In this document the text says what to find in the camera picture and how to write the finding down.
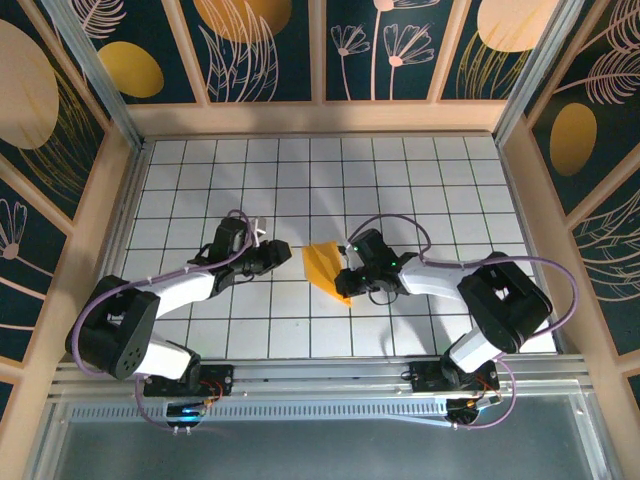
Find yellow paper sheet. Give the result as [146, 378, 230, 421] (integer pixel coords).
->
[300, 240, 354, 308]

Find grey metal sheet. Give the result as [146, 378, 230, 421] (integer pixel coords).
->
[29, 394, 621, 480]

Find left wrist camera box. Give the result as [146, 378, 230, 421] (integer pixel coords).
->
[248, 215, 268, 247]

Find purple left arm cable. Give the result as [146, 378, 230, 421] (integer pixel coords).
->
[69, 208, 261, 432]

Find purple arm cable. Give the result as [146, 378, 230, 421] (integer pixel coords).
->
[69, 208, 261, 432]
[344, 213, 580, 431]

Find aluminium mounting rail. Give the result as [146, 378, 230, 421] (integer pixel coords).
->
[49, 353, 596, 401]

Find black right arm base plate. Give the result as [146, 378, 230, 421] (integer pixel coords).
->
[408, 360, 501, 395]

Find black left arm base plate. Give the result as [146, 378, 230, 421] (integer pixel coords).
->
[143, 363, 236, 398]

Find slotted grey cable duct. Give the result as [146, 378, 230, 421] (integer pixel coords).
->
[69, 399, 454, 424]

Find aluminium frame post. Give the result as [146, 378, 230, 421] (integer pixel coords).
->
[42, 0, 147, 151]
[492, 0, 587, 144]

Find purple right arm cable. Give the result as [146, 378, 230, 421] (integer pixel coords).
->
[344, 213, 580, 431]

